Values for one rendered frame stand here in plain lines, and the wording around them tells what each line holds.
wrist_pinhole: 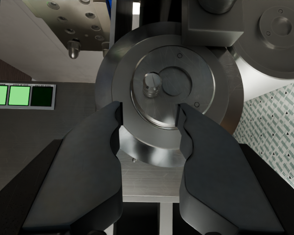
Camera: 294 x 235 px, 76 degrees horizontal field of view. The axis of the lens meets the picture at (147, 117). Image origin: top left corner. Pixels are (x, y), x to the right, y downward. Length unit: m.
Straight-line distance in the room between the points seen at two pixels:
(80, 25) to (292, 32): 0.42
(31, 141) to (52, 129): 0.06
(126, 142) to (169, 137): 0.04
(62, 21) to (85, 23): 0.05
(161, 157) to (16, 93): 0.50
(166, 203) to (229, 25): 0.45
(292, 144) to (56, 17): 0.50
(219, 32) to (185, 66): 0.04
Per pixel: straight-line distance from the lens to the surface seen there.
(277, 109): 0.35
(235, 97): 0.21
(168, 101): 0.17
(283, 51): 0.26
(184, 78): 0.18
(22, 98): 0.61
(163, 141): 0.18
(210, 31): 0.19
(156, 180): 0.52
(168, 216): 0.56
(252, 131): 0.40
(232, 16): 0.20
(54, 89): 0.58
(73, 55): 0.58
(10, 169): 0.62
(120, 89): 0.18
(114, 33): 0.22
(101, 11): 0.43
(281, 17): 0.27
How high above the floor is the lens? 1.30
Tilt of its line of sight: 8 degrees down
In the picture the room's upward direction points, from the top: 179 degrees counter-clockwise
